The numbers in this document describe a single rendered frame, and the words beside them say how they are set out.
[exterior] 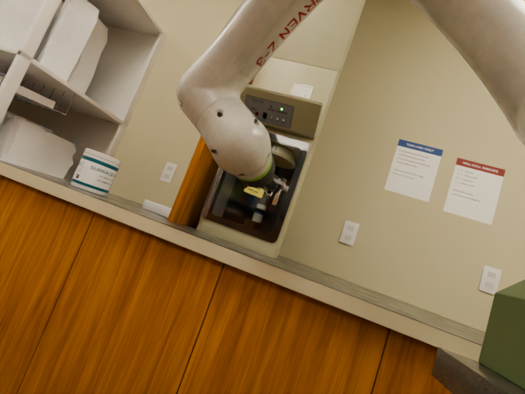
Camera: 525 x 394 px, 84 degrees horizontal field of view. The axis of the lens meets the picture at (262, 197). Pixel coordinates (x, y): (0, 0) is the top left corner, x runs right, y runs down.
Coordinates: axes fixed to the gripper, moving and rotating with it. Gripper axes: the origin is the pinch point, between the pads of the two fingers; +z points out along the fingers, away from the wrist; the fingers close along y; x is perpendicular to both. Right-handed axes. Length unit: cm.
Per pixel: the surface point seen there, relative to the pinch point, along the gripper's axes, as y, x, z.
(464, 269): -83, -5, 67
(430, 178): -59, -41, 66
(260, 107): 17.8, -31.2, 16.1
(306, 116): -0.1, -32.3, 15.5
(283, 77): 16, -49, 23
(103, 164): 64, 10, 9
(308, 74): 7, -53, 23
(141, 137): 99, -17, 66
